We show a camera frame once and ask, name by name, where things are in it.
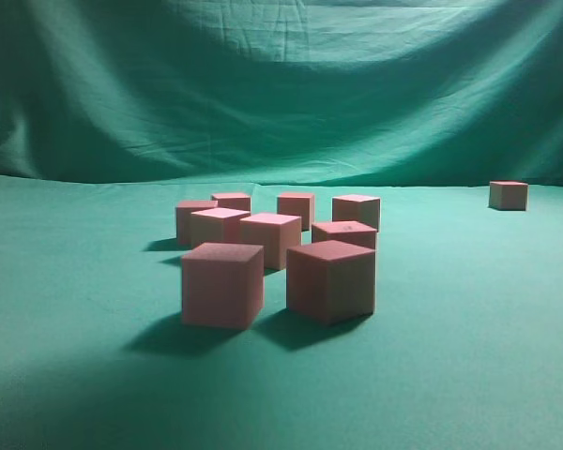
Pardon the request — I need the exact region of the pink cube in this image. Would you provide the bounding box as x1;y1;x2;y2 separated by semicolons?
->
286;240;376;325
175;200;218;247
240;213;302;270
312;220;377;249
190;207;251;248
181;243;264;330
489;181;529;211
211;192;251;212
332;194;381;232
277;192;315;232

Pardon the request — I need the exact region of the green cloth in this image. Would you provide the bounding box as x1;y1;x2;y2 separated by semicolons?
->
0;1;563;449

